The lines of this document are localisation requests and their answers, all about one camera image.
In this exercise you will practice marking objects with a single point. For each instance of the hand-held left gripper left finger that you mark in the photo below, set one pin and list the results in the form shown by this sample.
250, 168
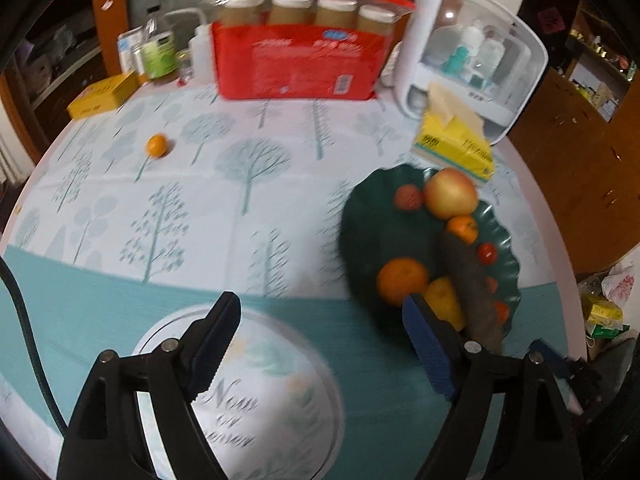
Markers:
215, 345

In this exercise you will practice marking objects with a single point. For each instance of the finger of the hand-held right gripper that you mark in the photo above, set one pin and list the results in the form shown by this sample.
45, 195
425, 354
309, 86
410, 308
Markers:
552, 357

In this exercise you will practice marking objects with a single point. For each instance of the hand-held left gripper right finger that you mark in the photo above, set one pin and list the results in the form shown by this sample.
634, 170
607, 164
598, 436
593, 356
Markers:
430, 355

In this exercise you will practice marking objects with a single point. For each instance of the yellow citrus fruit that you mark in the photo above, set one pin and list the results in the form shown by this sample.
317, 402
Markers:
445, 302

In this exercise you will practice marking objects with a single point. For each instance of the small red tomato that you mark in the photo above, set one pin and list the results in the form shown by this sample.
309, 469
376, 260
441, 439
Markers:
487, 252
492, 284
501, 312

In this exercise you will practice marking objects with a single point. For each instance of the overripe dark banana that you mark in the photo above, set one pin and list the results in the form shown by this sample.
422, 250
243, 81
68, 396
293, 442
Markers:
472, 300

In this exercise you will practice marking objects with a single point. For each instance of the round orange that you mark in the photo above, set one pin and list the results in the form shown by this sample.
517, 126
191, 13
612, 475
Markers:
402, 280

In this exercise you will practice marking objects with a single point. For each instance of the orange tangerine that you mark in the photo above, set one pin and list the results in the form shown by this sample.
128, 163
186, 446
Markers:
462, 227

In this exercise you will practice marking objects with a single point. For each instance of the dark green scalloped plate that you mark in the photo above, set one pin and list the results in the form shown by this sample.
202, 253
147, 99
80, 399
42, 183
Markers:
365, 240

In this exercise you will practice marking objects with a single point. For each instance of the large red tomato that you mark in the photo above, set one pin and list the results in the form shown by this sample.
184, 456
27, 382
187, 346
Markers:
407, 197

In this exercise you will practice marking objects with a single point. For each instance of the red yellow apple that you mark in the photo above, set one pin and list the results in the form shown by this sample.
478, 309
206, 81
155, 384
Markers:
450, 192

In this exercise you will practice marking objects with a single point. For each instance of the yellow green package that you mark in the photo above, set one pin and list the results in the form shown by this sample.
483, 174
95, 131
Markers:
602, 312

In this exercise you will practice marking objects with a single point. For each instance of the white red plastic bag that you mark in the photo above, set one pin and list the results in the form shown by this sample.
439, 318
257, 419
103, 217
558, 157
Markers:
622, 280

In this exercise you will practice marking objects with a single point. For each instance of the tree print tablecloth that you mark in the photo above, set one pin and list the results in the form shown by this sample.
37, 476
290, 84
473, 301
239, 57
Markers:
225, 210

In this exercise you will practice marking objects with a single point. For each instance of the small orange kumquat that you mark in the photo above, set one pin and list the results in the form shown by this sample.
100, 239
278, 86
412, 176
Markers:
157, 145

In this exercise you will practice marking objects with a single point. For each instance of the yellow tissue box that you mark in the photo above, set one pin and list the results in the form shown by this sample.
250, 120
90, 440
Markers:
460, 147

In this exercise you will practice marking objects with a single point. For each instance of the yellow cardboard box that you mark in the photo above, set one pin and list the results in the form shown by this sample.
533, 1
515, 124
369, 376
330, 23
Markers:
102, 95

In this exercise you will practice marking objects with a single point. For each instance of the red plastic package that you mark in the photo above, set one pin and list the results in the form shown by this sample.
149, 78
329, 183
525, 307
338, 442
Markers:
295, 65

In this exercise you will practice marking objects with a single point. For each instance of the white plastic bottle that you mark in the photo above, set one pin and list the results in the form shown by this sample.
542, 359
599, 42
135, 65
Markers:
202, 52

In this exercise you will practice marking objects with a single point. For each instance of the green label bottle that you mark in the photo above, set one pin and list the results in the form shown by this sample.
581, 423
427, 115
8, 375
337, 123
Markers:
159, 55

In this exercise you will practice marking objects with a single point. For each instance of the white storage box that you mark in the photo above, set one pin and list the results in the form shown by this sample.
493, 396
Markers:
415, 60

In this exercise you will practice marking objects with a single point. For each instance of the teal bottle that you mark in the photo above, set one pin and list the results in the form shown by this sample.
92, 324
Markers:
457, 59

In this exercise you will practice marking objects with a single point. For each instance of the wooden shelf with items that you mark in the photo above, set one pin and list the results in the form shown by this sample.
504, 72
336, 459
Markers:
600, 60

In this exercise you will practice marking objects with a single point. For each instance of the white blue small box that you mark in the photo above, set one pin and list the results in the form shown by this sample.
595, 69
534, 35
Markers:
130, 52

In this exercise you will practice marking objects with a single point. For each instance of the clear white bottle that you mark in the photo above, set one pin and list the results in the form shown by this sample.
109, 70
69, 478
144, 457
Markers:
487, 50

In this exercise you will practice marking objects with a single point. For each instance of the glass jar with white lid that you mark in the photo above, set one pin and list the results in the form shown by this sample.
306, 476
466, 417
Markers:
377, 19
291, 8
242, 10
336, 11

